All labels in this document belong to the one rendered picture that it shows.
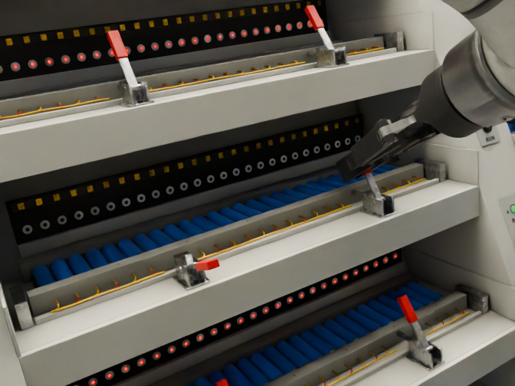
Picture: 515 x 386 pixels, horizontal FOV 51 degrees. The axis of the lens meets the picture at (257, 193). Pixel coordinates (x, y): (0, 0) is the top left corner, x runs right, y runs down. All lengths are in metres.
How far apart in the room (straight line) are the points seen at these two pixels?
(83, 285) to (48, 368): 0.10
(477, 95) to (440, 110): 0.05
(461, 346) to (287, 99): 0.40
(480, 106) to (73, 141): 0.39
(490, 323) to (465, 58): 0.43
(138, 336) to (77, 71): 0.37
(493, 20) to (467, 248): 0.47
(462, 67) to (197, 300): 0.34
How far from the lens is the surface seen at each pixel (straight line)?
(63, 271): 0.64
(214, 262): 0.51
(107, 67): 0.77
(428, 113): 0.56
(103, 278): 0.60
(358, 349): 0.74
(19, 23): 0.81
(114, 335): 0.55
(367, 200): 0.71
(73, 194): 0.70
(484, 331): 0.82
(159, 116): 0.59
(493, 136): 0.84
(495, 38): 0.47
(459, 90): 0.52
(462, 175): 0.82
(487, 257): 0.84
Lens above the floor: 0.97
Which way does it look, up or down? 1 degrees up
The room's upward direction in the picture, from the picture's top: 17 degrees counter-clockwise
